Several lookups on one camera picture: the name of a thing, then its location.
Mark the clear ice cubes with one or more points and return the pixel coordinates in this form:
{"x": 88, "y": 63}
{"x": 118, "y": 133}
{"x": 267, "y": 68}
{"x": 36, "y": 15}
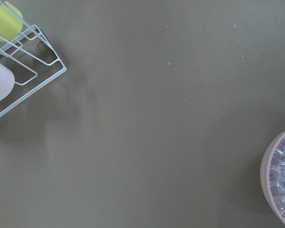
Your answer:
{"x": 277, "y": 177}

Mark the yellow cup in rack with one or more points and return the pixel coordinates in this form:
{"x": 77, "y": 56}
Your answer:
{"x": 10, "y": 25}

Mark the pink bowl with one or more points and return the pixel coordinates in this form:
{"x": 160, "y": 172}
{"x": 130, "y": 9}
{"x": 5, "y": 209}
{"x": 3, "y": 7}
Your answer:
{"x": 264, "y": 173}

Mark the white wire cup rack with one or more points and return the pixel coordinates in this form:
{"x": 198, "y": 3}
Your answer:
{"x": 32, "y": 60}

